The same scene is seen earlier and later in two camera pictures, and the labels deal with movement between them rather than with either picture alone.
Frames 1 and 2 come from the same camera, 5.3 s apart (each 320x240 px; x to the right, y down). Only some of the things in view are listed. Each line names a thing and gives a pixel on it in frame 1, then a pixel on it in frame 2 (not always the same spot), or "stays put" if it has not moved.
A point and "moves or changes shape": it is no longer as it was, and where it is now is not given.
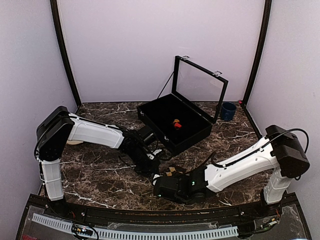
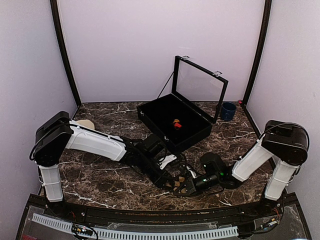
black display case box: (181, 119) stays put
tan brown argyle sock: (174, 169) moves or changes shape
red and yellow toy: (177, 123) stays put
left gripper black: (153, 168) stays put
